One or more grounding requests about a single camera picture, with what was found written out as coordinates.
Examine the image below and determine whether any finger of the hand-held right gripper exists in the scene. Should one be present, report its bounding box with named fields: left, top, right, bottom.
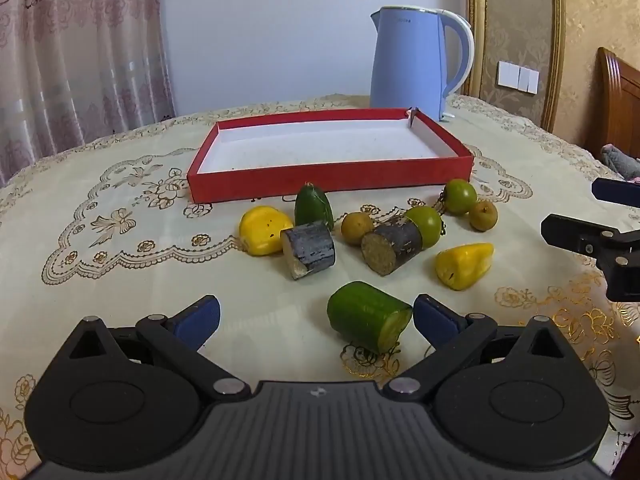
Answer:
left=591, top=177, right=640, bottom=202
left=541, top=212, right=640, bottom=302

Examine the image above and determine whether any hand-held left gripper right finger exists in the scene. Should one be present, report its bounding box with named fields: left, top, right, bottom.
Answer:
left=382, top=294, right=568, bottom=401

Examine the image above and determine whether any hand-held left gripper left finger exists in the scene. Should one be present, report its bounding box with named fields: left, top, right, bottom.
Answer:
left=65, top=296, right=251, bottom=401

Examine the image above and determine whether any green cucumber piece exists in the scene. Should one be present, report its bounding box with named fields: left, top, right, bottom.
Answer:
left=327, top=281, right=413, bottom=356

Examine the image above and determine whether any dark sugarcane piece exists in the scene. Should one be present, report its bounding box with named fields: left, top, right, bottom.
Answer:
left=281, top=221, right=337, bottom=281
left=361, top=216, right=423, bottom=277

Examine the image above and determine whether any brown longan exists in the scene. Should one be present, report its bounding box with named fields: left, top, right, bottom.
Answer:
left=468, top=200, right=498, bottom=232
left=341, top=211, right=375, bottom=247

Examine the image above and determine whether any green jujube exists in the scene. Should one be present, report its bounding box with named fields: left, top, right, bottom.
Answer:
left=404, top=206, right=444, bottom=251
left=444, top=179, right=478, bottom=217

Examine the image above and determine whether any spotted yellow fruit piece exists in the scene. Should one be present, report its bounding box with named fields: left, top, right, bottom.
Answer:
left=239, top=206, right=295, bottom=256

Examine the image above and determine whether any dark green cucumber end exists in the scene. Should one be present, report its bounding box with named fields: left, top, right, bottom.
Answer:
left=294, top=184, right=335, bottom=231

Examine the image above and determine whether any red shallow box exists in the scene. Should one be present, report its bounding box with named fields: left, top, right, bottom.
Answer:
left=186, top=107, right=475, bottom=205

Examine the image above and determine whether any grey cloth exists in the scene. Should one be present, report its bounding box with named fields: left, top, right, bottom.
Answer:
left=600, top=143, right=640, bottom=181

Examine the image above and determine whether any cream embroidered tablecloth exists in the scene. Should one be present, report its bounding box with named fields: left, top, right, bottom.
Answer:
left=0, top=92, right=640, bottom=480

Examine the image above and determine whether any wooden headboard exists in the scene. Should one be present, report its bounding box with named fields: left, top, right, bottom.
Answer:
left=585, top=47, right=640, bottom=161

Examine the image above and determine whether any blue electric kettle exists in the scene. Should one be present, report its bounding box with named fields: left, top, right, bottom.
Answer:
left=369, top=6, right=475, bottom=122

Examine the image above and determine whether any patterned pink curtain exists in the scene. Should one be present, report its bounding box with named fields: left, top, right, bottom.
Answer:
left=0, top=0, right=176, bottom=186

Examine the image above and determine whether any white light switch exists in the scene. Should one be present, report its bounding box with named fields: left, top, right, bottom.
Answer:
left=496, top=60, right=541, bottom=95

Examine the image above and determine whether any gold wall moulding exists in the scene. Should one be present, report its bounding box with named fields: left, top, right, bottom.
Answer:
left=465, top=0, right=566, bottom=133

